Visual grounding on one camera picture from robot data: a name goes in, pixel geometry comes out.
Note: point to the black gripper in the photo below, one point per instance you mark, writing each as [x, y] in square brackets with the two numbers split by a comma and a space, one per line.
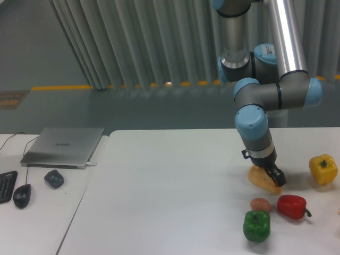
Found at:
[276, 174]

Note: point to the triangular bread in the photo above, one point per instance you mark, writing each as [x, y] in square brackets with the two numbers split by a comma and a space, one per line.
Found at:
[258, 177]

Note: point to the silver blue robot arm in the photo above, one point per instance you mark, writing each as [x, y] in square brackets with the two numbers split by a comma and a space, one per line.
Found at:
[272, 77]

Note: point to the brown egg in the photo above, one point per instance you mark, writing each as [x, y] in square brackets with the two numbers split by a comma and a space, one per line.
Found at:
[260, 204]

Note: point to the red bell pepper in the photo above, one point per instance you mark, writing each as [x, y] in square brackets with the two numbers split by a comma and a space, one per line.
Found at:
[293, 206]

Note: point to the yellow bell pepper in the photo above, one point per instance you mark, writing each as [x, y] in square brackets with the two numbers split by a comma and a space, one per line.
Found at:
[323, 169]

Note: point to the green bell pepper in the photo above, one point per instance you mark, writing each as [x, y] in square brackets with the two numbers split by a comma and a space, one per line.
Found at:
[256, 226]

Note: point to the white pleated curtain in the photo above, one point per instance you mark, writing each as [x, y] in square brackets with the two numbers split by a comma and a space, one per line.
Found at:
[154, 43]

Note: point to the silver laptop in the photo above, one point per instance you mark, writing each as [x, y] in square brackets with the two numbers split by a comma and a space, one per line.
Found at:
[63, 147]

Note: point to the small black device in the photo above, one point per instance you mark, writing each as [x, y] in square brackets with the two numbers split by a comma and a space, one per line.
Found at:
[54, 179]

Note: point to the black computer mouse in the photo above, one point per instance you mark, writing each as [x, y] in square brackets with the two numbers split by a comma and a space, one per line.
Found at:
[22, 195]

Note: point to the black keyboard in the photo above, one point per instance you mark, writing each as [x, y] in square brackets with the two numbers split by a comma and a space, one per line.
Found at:
[7, 184]

